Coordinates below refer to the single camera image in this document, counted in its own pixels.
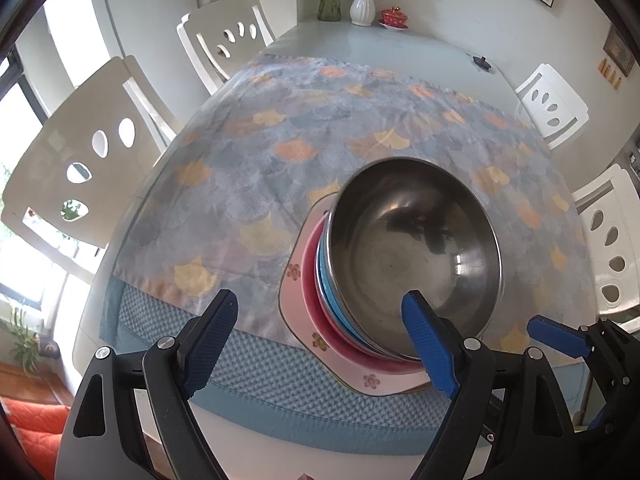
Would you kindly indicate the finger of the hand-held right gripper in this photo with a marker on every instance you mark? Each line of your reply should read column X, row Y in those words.
column 602, row 412
column 555, row 335

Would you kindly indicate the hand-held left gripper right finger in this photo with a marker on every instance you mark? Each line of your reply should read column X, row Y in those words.
column 430, row 340

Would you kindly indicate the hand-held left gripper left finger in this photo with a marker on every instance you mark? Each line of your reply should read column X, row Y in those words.
column 210, row 345

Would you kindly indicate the large hexagonal flower plate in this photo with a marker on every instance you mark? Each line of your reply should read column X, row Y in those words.
column 295, row 292

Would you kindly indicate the blue steel bowl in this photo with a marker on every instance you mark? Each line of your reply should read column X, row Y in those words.
column 400, row 240

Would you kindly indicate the pink steel bowl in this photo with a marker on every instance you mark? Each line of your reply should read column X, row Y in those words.
column 309, row 280

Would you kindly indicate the blue waffle table mat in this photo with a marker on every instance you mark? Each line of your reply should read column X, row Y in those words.
column 280, row 375

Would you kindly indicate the white dining chair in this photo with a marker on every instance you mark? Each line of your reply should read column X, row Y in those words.
column 200, row 30
column 630, row 240
column 572, row 110
column 50, row 135

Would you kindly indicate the floral grey tablecloth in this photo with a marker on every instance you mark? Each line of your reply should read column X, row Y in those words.
column 225, row 185

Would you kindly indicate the green potted plant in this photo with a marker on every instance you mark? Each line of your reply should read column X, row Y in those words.
column 25, row 345

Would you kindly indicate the orange red quilted cushion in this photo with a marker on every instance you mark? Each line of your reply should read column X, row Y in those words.
column 35, row 435

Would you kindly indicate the small dark lid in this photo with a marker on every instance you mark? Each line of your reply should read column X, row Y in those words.
column 482, row 62

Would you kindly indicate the red white saucer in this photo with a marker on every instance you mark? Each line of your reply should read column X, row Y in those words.
column 395, row 26

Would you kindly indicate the red lidded teacup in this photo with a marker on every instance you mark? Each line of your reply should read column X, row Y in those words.
column 391, row 15

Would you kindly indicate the white ribbed vase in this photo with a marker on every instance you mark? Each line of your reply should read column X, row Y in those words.
column 362, row 10

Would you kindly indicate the orange wall decorations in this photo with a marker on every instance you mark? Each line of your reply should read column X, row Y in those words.
column 607, row 67

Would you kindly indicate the small framed wall picture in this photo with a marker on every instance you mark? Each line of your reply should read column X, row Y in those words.
column 620, row 50

